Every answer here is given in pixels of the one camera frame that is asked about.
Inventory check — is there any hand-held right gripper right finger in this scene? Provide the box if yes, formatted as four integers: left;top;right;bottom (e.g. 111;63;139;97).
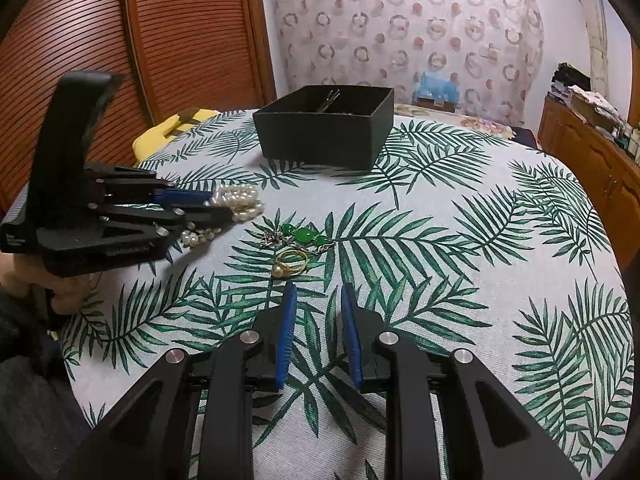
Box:
341;283;583;480

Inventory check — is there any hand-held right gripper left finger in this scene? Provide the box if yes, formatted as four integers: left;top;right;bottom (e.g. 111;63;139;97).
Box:
57;280;299;480

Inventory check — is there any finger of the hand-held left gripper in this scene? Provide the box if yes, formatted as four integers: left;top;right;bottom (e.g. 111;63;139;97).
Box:
85;162;215;208
42;204;235;278

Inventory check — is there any white pearl necklace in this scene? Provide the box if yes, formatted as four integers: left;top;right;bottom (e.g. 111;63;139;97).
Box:
180;183;266;250

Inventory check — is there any gold pearl ring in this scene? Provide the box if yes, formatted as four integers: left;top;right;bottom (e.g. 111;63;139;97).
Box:
271;249;309;278

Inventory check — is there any green gemstone silver bracelet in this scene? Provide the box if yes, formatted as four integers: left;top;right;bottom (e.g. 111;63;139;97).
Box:
259;224;338;256

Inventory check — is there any black square box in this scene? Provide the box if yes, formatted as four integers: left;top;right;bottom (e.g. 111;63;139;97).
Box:
252;85;395;172

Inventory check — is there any silver metal hairpin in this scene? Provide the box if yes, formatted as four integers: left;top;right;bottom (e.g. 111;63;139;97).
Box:
316;88;342;113

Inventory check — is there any person's left forearm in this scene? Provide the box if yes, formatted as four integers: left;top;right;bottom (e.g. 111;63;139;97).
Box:
0;286;65;366

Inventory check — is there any person's left hand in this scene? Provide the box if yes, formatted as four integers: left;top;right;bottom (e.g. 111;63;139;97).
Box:
0;252;93;316

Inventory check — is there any yellow plush toy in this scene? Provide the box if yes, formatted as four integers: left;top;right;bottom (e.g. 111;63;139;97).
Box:
131;107;221;168

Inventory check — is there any leaf print tablecloth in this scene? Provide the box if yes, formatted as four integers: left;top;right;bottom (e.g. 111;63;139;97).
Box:
60;107;631;480

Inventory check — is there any brown louvered wardrobe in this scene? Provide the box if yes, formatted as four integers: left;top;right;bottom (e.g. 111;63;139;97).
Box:
0;0;278;216

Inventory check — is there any small cardboard box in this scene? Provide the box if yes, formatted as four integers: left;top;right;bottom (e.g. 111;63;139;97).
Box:
417;96;457;113

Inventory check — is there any floral blanket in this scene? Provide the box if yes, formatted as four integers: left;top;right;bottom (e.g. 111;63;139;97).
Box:
392;102;518;141

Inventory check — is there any blue plastic bag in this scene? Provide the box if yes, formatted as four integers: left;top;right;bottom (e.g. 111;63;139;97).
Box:
414;71;458;101

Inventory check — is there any circle pattern curtain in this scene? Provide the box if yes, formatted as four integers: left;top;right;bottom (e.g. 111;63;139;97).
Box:
270;0;546;126

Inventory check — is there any wooden sideboard cabinet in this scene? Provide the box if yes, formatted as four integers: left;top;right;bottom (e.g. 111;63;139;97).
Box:
537;95;640;256

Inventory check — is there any open cardboard box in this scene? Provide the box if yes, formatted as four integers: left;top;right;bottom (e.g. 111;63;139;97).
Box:
570;95;612;127

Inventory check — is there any stack of dark clothes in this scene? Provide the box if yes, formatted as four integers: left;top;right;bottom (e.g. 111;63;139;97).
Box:
551;62;591;103

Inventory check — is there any white printed cloth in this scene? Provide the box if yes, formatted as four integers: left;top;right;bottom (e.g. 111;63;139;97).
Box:
570;85;618;121

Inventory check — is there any row of cosmetic bottles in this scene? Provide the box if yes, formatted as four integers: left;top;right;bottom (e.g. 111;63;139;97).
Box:
612;120;640;161

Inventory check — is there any wrapped air conditioner pipe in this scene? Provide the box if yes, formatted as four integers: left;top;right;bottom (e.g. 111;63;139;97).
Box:
575;0;608;86

